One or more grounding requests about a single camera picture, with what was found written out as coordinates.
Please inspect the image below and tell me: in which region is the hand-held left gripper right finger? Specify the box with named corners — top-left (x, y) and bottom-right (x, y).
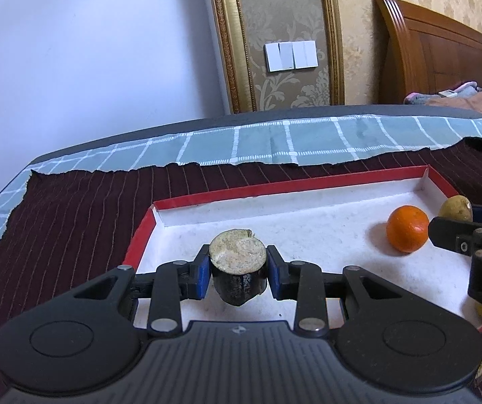
top-left (266, 245), bottom-right (399, 337)

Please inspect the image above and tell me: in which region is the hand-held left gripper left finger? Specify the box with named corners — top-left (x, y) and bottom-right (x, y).
top-left (70, 244), bottom-right (212, 337)

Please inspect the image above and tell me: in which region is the short thick sugarcane piece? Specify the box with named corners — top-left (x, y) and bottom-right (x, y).
top-left (208, 228), bottom-right (268, 307)

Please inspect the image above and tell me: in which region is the small orange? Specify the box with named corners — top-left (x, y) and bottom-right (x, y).
top-left (386, 205), bottom-right (429, 254)

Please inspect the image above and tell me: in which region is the red cardboard box tray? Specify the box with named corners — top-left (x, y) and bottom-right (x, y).
top-left (122, 165), bottom-right (482, 337)

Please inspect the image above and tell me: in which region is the brown blanket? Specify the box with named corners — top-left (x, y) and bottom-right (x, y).
top-left (426, 92), bottom-right (482, 122)

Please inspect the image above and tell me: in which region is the pink grey clothing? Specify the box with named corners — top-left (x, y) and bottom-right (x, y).
top-left (404, 81), bottom-right (482, 105)

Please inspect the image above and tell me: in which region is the blue checked sheet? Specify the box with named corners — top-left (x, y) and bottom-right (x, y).
top-left (0, 115), bottom-right (482, 282)

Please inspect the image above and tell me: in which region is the wooden headboard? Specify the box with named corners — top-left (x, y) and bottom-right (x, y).
top-left (372, 0), bottom-right (482, 105)

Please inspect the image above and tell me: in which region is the white wall light switch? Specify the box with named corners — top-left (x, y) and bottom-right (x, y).
top-left (265, 42), bottom-right (295, 72)
top-left (294, 40), bottom-right (318, 69)

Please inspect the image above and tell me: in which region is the gold framed wall panel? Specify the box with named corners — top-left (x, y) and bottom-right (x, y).
top-left (205, 0), bottom-right (346, 114)

